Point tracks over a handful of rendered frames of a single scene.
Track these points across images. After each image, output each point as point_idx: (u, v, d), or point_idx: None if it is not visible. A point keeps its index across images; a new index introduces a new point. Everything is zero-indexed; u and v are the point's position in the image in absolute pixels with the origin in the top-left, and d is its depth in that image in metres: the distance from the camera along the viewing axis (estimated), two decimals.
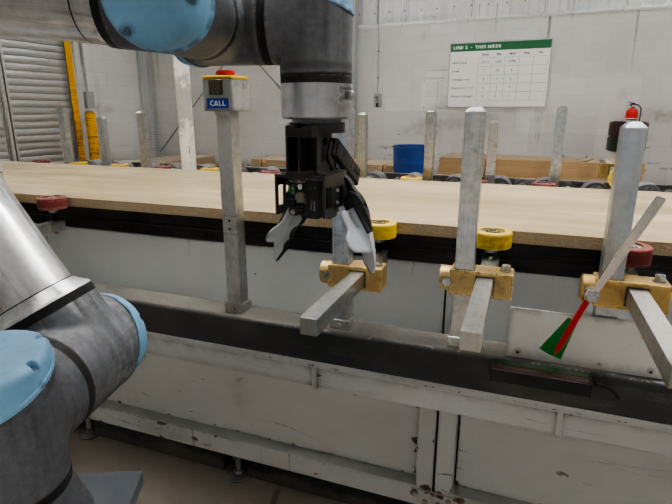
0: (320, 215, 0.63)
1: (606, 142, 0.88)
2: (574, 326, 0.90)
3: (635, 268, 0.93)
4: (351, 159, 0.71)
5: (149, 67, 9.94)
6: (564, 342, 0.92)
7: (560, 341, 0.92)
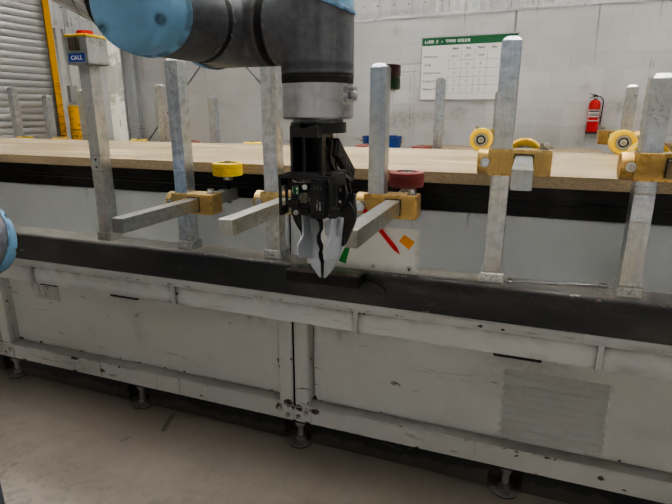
0: (325, 215, 0.63)
1: None
2: (381, 229, 1.08)
3: (406, 188, 1.13)
4: (348, 159, 0.72)
5: (134, 62, 10.15)
6: (391, 242, 1.08)
7: (390, 244, 1.08)
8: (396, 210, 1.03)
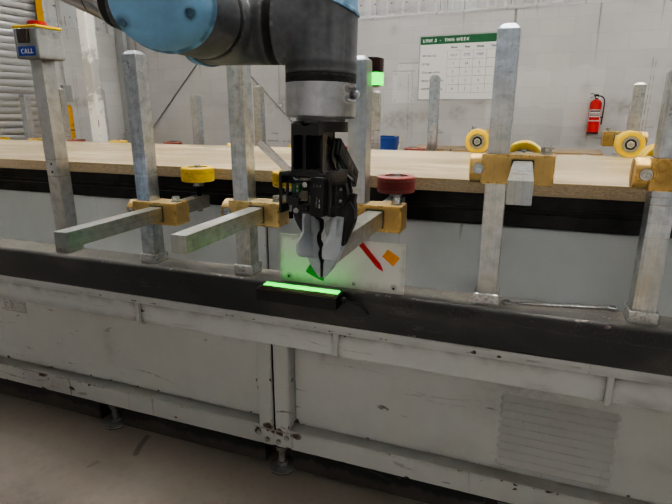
0: (325, 213, 0.63)
1: None
2: (362, 243, 0.96)
3: (395, 194, 1.05)
4: (351, 160, 0.72)
5: None
6: (373, 258, 0.96)
7: (372, 260, 0.96)
8: (383, 218, 0.95)
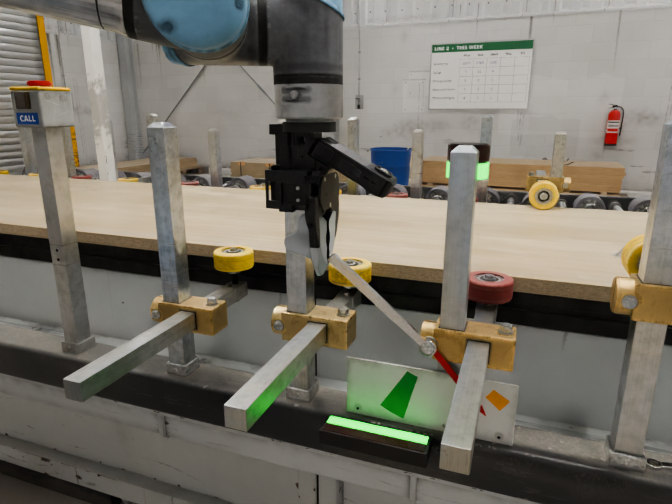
0: (274, 205, 0.69)
1: (447, 167, 0.75)
2: None
3: (491, 304, 0.83)
4: (354, 164, 0.64)
5: (131, 68, 9.81)
6: None
7: None
8: None
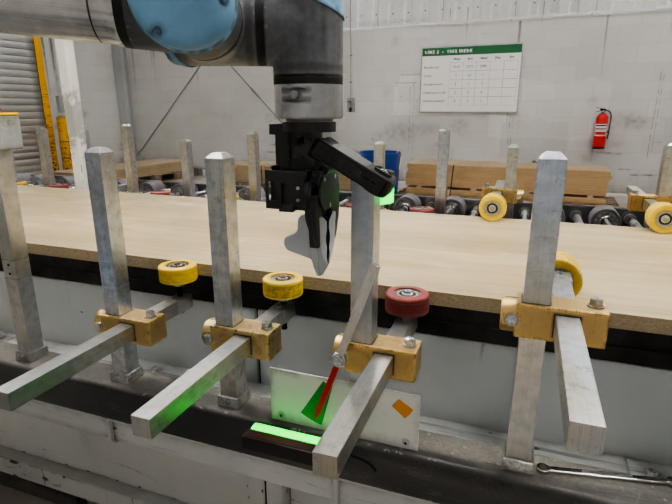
0: (274, 205, 0.69)
1: None
2: (328, 391, 0.83)
3: (407, 318, 0.89)
4: (354, 164, 0.64)
5: (125, 71, 9.87)
6: (321, 407, 0.84)
7: (318, 406, 0.84)
8: None
